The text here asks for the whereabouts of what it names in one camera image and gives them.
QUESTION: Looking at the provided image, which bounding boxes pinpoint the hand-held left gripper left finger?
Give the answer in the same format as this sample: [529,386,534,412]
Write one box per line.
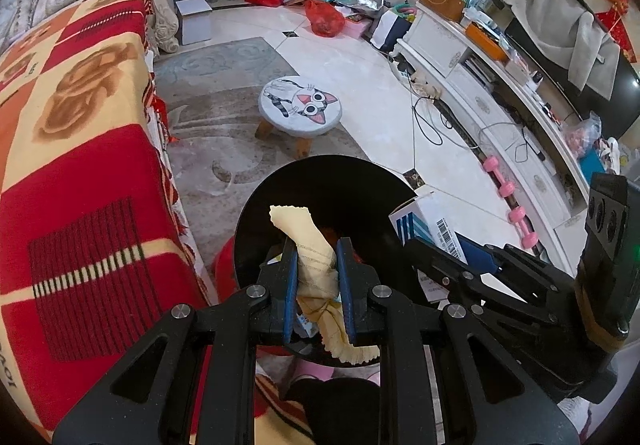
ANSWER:
[52,235,301,445]

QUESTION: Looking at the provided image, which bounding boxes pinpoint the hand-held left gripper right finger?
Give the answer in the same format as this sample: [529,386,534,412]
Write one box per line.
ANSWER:
[335,236,581,445]

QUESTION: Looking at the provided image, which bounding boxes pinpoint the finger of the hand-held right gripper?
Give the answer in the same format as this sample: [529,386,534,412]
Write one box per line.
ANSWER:
[405,240,571,376]
[455,235,576,306]

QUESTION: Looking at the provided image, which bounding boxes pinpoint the yellow cloth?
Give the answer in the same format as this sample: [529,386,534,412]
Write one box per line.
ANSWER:
[270,204,381,368]

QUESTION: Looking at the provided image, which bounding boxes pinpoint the white blue striped box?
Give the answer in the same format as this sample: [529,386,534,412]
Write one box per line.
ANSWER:
[389,190,468,311]

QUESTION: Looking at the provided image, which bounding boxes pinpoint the black trash bin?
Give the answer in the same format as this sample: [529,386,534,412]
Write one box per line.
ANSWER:
[234,154,426,368]

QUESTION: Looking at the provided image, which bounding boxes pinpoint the pink dumbbell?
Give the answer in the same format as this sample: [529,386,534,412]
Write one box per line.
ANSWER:
[482,155,518,198]
[507,205,541,248]

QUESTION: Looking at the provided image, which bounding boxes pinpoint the pink slipper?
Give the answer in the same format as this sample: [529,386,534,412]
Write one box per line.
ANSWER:
[292,359,381,383]

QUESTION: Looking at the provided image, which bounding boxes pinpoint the person's leg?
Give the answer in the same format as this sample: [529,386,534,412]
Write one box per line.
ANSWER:
[282,375,386,445]

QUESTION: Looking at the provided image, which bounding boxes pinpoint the clear bag of pink items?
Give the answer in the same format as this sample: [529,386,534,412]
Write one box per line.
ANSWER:
[565,112,603,158]

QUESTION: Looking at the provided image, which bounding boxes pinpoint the cat print stool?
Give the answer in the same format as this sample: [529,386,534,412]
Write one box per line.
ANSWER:
[255,75,344,160]

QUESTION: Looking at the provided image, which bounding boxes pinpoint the black television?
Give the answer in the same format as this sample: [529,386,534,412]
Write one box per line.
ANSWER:
[505,0,640,141]

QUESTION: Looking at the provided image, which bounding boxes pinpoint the white power strip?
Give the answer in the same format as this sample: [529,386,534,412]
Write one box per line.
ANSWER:
[390,52,426,86]

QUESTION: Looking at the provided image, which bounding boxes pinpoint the grey rug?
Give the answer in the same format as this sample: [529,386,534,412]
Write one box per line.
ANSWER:
[152,36,371,226]

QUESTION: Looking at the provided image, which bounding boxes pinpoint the white tv cabinet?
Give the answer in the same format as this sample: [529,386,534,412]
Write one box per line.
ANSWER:
[395,0,621,276]

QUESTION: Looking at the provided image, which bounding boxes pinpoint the orange box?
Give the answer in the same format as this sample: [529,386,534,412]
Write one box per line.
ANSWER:
[465,22,511,61]

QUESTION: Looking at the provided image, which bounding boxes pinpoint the red paper decoration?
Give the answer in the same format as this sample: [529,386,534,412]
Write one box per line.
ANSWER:
[597,0,640,63]

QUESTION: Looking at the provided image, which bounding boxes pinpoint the printed red yellow blanket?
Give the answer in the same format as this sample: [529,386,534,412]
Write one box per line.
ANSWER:
[0,0,316,445]

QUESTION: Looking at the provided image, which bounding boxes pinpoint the pink flat box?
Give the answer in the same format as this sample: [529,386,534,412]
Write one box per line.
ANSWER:
[342,18,373,42]

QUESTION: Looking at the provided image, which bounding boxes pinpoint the navy white bag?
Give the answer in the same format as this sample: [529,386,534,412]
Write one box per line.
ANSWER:
[372,10,413,53]

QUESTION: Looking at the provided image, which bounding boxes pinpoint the grey cloth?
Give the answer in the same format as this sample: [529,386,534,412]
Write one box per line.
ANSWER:
[492,0,621,101]

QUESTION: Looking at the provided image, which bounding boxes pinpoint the red plastic shopping bag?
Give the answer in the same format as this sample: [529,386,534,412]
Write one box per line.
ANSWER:
[305,0,346,38]

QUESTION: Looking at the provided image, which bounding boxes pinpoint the grey storage box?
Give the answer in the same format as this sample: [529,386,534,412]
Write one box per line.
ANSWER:
[175,0,213,46]

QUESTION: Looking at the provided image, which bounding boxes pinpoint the carved white sofa armrest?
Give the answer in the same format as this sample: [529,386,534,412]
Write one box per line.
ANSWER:
[145,0,193,53]

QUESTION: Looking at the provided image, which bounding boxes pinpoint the black cables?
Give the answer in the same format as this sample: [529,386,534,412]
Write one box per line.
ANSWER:
[410,75,541,166]

